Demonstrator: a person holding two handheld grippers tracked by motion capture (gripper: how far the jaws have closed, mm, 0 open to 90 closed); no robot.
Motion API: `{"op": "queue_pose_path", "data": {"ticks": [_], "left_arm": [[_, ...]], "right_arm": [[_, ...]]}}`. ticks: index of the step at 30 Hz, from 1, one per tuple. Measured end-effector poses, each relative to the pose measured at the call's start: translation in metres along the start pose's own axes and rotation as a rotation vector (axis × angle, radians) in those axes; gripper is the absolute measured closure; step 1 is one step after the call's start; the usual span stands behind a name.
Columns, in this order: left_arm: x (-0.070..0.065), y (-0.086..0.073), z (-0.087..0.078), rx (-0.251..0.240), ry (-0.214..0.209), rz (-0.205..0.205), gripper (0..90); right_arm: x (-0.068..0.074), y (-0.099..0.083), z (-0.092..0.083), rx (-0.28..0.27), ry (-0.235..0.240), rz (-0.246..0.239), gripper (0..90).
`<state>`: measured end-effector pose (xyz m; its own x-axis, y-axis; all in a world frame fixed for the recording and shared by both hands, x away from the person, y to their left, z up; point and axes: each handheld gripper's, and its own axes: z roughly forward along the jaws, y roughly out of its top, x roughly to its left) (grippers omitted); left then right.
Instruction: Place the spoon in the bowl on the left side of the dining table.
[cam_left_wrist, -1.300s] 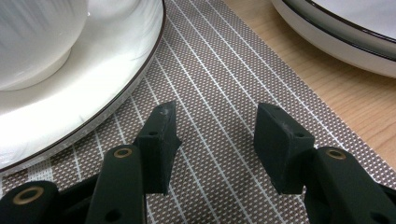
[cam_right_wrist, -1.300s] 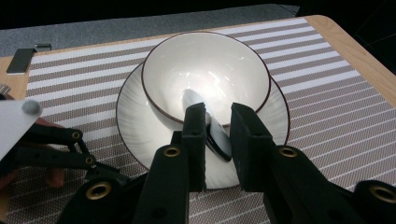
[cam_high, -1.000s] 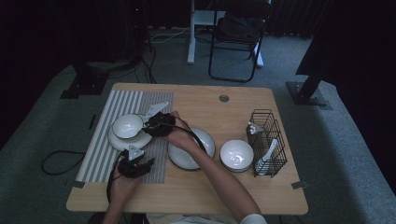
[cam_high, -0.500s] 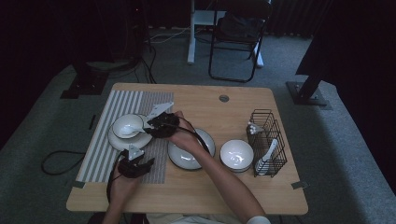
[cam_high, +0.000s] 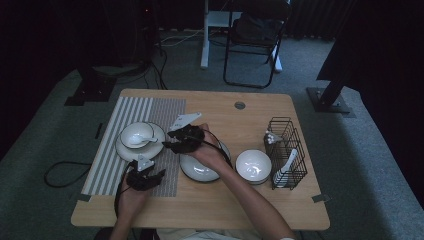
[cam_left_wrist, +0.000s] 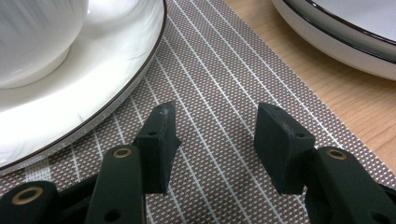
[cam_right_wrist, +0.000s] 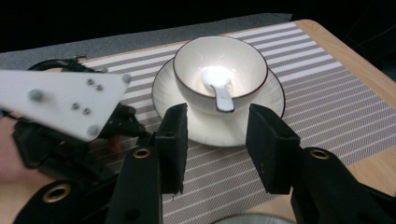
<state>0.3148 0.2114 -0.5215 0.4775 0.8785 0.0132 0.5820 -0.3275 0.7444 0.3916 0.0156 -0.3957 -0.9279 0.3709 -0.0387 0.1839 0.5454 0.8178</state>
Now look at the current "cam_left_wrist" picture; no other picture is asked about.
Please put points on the white ribbed bowl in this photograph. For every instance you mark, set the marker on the white ribbed bowl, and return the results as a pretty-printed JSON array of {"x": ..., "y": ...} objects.
[{"x": 34, "y": 40}]

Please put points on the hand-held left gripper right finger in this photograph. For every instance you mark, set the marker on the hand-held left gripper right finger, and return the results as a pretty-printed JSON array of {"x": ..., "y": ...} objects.
[{"x": 283, "y": 149}]

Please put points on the striped woven placemat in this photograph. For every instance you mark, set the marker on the striped woven placemat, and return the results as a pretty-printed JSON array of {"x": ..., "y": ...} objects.
[{"x": 218, "y": 93}]

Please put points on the white plate with dark rim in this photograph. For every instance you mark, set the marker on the white plate with dark rim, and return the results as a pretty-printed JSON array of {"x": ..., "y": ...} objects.
[
  {"x": 342, "y": 49},
  {"x": 367, "y": 15},
  {"x": 77, "y": 93}
]

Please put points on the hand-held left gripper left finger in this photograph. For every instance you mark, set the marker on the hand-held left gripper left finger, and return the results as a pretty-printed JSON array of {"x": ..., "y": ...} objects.
[{"x": 157, "y": 149}]

